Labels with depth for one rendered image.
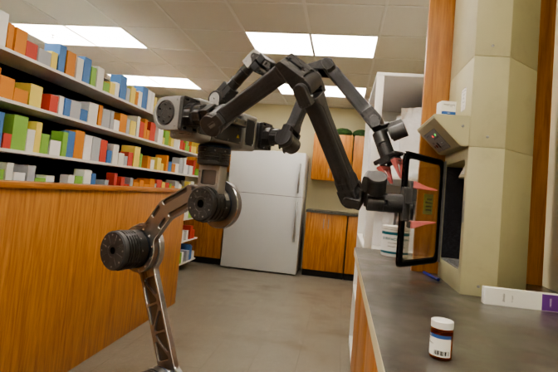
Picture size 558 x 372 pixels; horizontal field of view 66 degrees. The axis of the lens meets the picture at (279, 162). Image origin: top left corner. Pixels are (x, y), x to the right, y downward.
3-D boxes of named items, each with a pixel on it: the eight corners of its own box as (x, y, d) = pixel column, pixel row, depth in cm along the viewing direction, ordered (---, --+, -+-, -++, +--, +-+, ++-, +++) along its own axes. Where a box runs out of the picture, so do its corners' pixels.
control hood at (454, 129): (445, 155, 171) (447, 130, 172) (468, 146, 139) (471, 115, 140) (415, 153, 173) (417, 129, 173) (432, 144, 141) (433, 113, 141)
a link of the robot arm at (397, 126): (374, 126, 176) (368, 116, 169) (401, 115, 172) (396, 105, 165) (382, 151, 170) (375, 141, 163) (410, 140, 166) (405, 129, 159)
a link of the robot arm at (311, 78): (300, 41, 123) (284, 53, 116) (327, 80, 125) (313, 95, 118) (212, 110, 153) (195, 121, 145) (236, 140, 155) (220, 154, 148)
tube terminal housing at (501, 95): (505, 283, 164) (516, 84, 169) (545, 304, 132) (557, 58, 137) (437, 275, 168) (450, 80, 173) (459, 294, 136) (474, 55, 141)
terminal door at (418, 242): (437, 262, 167) (443, 160, 170) (397, 267, 145) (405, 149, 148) (434, 262, 168) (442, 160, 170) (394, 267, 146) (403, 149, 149)
